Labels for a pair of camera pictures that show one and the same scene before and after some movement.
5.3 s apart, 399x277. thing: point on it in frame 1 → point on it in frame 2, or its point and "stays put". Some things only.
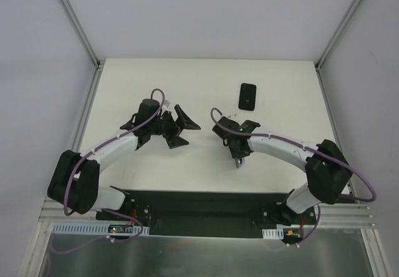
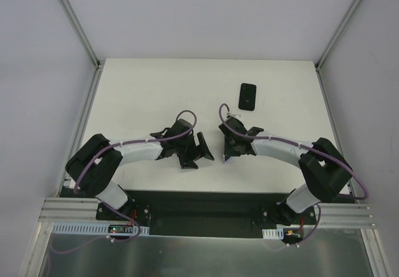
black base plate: [206, 213] stays put
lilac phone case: [239, 162] → [231, 160]
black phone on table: [247, 97] stays put
